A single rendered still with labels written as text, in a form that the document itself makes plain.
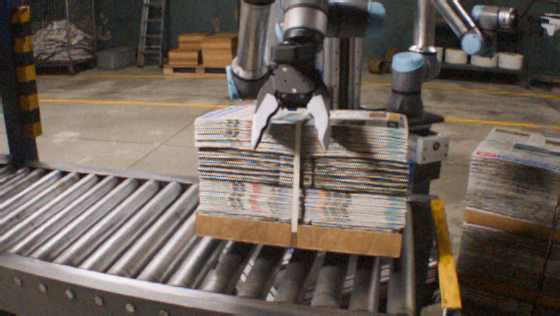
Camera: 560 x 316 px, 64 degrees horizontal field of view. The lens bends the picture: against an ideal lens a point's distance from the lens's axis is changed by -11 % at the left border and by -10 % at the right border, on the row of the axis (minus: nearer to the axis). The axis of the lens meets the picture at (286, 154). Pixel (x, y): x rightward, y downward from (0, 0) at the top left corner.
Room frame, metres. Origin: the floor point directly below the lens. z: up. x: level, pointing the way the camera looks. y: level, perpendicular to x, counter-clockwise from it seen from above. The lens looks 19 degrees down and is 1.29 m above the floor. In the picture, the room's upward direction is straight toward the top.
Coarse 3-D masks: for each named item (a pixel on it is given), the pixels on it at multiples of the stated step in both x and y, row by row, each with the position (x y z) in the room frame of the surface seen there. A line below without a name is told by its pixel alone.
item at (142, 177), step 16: (0, 160) 1.35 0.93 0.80; (16, 160) 1.35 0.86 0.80; (32, 160) 1.35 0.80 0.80; (64, 176) 1.27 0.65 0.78; (128, 176) 1.22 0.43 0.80; (144, 176) 1.23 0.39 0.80; (160, 176) 1.23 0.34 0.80; (176, 176) 1.23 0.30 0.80; (192, 176) 1.23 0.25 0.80; (416, 208) 1.06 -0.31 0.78; (416, 224) 1.06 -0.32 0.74; (432, 224) 1.05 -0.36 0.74; (416, 240) 1.06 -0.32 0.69; (432, 240) 1.05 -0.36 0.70
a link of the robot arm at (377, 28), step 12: (336, 0) 1.07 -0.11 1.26; (348, 0) 1.04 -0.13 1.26; (360, 0) 1.04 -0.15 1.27; (348, 12) 0.99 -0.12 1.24; (360, 12) 1.00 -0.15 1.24; (372, 12) 1.00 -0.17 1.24; (384, 12) 1.01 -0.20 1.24; (348, 24) 0.99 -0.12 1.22; (360, 24) 0.99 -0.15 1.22; (372, 24) 1.00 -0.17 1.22; (384, 24) 1.01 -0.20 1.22; (336, 36) 1.00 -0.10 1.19; (348, 36) 1.01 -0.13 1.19; (360, 36) 1.02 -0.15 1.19; (372, 36) 1.02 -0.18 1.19
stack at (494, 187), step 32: (480, 160) 1.32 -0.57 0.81; (512, 160) 1.27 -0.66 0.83; (544, 160) 1.27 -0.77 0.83; (480, 192) 1.31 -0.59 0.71; (512, 192) 1.26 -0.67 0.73; (544, 192) 1.20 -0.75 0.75; (480, 224) 1.32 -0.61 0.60; (544, 224) 1.20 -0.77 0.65; (480, 256) 1.29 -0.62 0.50; (512, 256) 1.24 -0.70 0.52; (544, 256) 1.18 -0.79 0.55; (544, 288) 1.17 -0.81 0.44
